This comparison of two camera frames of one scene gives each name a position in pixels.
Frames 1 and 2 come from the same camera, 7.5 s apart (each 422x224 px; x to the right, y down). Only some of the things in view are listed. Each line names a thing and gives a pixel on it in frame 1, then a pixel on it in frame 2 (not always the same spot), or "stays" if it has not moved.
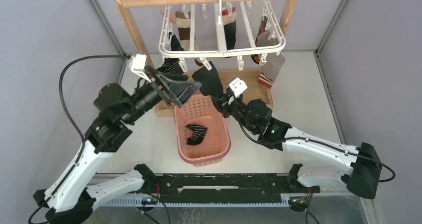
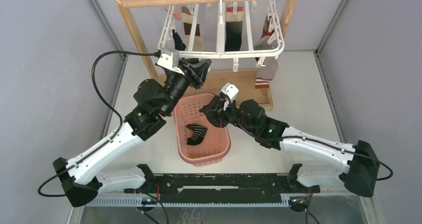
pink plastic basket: [201, 110] stays
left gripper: [173, 92] -> [196, 79]
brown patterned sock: [262, 29] -> [265, 32]
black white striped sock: [198, 134] stays
